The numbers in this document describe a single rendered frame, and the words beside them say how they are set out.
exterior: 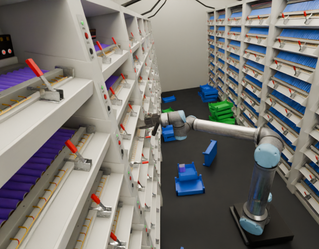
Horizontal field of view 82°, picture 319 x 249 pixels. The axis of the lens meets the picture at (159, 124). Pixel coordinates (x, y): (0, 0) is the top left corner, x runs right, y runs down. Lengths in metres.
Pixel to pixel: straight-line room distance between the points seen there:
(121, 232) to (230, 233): 1.22
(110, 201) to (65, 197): 0.24
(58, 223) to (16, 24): 0.51
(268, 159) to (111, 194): 0.80
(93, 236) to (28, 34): 0.58
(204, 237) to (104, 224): 1.32
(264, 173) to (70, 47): 1.09
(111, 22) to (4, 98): 0.95
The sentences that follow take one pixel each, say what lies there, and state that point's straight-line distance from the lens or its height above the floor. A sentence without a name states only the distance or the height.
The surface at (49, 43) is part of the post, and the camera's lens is 0.63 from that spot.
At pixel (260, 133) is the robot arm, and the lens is 1.24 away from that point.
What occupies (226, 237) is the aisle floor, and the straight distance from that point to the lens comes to 1.87.
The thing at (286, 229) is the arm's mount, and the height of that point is 0.13.
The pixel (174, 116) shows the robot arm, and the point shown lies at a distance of 1.26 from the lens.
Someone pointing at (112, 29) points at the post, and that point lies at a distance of 1.28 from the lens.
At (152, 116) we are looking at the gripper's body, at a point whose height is 1.06.
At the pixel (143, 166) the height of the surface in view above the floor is 0.75.
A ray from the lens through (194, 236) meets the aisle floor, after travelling 1.86.
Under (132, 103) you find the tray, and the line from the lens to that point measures 1.34.
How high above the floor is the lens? 1.62
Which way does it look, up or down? 28 degrees down
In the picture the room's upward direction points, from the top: 10 degrees counter-clockwise
